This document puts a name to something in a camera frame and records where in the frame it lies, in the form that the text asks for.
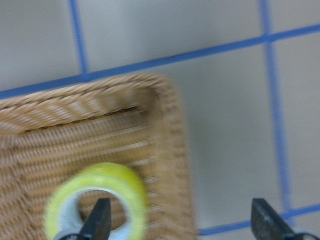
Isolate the brown wicker basket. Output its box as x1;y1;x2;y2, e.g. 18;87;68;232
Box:
0;73;196;240

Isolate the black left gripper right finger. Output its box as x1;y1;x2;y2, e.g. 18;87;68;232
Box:
250;198;296;240

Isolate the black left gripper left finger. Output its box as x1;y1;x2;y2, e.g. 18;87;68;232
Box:
78;198;112;240

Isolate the yellow tape roll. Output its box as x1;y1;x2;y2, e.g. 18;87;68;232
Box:
43;162;148;240

